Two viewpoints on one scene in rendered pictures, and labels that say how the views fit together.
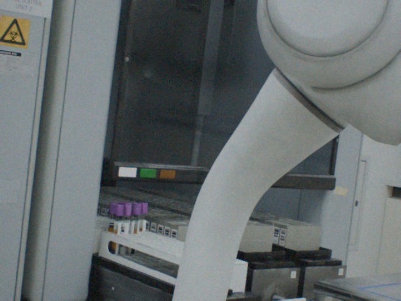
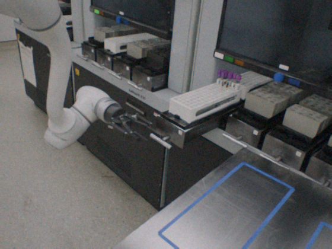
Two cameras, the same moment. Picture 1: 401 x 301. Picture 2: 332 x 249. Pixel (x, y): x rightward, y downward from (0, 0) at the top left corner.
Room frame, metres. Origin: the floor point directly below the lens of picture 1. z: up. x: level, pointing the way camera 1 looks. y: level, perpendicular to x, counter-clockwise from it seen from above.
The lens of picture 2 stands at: (1.13, -0.97, 1.32)
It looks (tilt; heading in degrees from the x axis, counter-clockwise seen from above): 30 degrees down; 84
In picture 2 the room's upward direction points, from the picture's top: 5 degrees clockwise
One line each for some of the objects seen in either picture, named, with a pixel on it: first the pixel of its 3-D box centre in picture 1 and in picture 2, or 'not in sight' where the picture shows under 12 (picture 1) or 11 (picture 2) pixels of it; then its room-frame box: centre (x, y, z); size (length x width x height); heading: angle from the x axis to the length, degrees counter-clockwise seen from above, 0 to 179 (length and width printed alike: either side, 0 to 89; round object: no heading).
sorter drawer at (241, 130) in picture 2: not in sight; (286, 105); (1.74, 0.14, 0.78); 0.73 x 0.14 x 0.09; 41
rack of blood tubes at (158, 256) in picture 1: (168, 263); (206, 101); (1.37, 0.03, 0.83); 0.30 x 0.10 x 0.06; 41
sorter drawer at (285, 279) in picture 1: (177, 249); (323, 120); (1.84, 0.02, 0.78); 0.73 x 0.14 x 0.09; 41
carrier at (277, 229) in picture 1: (293, 236); not in sight; (1.77, -0.23, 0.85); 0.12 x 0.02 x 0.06; 131
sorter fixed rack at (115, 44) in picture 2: not in sight; (132, 43); (1.08, 0.70, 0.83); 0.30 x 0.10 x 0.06; 41
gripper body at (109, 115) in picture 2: not in sight; (120, 118); (1.06, 0.03, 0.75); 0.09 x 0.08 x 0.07; 131
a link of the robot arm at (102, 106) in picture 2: not in sight; (108, 111); (1.01, 0.08, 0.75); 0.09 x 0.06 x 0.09; 41
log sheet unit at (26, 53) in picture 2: not in sight; (26, 63); (0.25, 1.37, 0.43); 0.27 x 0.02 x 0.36; 131
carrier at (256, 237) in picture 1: (250, 239); (301, 123); (1.66, -0.13, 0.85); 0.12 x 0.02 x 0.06; 130
